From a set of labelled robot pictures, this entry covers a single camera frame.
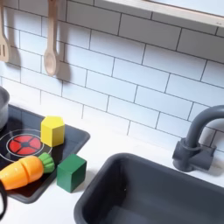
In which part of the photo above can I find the yellow hexagonal block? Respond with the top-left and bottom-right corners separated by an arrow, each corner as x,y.
40,115 -> 66,148

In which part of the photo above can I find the green cube block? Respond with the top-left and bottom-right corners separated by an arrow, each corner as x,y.
56,153 -> 88,193

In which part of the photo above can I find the orange toy carrot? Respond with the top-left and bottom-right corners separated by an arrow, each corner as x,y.
0,151 -> 56,191

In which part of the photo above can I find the black toy stove top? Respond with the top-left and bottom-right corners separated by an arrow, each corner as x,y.
0,104 -> 91,205

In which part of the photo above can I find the wooden spoon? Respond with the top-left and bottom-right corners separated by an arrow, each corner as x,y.
43,0 -> 61,77

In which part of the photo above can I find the dark grey tap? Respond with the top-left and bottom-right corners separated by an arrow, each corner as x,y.
171,104 -> 224,173

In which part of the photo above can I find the dark grey sink basin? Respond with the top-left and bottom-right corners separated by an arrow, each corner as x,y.
73,152 -> 224,224

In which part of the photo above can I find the steel pot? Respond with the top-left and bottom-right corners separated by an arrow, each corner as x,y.
0,86 -> 11,131

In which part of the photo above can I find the wooden shelf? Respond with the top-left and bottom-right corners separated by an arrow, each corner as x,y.
101,0 -> 224,29

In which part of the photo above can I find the wooden slotted spatula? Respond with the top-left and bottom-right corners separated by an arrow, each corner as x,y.
0,0 -> 11,63

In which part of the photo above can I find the thin black cable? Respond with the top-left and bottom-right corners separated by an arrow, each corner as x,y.
0,180 -> 9,221

